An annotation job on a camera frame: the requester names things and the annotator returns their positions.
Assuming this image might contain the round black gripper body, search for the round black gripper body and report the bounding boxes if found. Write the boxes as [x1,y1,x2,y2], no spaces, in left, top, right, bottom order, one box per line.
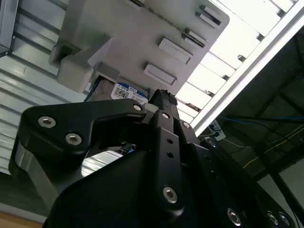
[44,144,304,228]

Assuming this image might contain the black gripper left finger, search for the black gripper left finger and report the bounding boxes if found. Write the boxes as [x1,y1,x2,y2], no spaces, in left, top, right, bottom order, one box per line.
[8,89,185,223]

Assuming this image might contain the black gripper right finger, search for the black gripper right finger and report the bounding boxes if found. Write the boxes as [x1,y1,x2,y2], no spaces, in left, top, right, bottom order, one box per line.
[166,90,241,182]

